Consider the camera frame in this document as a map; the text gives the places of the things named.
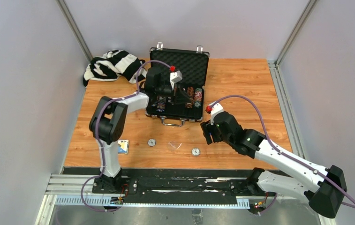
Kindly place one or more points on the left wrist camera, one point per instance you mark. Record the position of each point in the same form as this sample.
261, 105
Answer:
176, 76

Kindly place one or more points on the black poker set case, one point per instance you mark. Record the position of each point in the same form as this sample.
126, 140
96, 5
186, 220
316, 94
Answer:
193, 64

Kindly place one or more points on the orange black chip row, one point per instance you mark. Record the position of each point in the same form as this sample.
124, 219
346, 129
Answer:
190, 92

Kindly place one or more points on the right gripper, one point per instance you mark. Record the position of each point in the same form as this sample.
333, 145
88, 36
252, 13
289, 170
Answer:
208, 128

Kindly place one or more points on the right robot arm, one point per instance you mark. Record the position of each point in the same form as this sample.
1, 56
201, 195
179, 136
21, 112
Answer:
320, 187

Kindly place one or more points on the clear dealer button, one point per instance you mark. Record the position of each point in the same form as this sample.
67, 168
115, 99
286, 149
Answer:
173, 145

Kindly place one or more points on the blue card deck box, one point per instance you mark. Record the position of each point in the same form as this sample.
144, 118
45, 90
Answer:
123, 146

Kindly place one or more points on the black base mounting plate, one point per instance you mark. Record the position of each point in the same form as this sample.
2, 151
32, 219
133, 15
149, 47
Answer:
181, 186

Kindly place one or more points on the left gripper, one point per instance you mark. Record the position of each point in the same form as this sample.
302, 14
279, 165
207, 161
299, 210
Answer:
182, 97

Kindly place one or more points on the grey white poker chip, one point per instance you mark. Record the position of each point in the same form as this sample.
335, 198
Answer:
151, 142
195, 152

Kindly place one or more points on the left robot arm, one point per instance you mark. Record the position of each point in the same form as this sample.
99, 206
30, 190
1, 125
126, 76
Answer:
108, 120

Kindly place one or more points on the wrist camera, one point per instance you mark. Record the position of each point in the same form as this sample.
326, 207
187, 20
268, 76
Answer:
214, 110
176, 76

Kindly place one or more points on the black white striped cloth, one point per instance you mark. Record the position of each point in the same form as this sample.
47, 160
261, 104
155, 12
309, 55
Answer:
113, 65

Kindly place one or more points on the red green chip row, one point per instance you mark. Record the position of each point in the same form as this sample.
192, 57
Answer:
198, 95

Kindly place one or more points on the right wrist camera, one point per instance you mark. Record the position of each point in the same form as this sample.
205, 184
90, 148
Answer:
214, 110

